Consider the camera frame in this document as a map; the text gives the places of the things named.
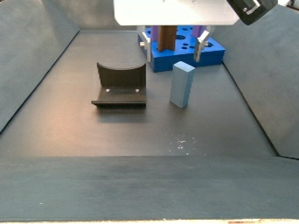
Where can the white gripper body housing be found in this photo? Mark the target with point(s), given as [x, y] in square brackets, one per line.
[174, 12]

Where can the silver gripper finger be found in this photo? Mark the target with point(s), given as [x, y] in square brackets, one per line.
[202, 41]
[146, 42]

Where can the light blue rectangle block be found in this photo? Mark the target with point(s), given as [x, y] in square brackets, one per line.
[182, 83]

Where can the blue shape sorting board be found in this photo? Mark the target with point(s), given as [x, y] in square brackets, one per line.
[163, 60]

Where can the purple rectangular block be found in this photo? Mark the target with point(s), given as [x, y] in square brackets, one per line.
[154, 33]

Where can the brown tall block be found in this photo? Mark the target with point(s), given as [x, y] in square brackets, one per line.
[166, 37]

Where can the black curved stand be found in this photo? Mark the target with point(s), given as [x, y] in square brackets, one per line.
[122, 87]

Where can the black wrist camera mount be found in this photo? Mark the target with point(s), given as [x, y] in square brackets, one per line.
[251, 10]

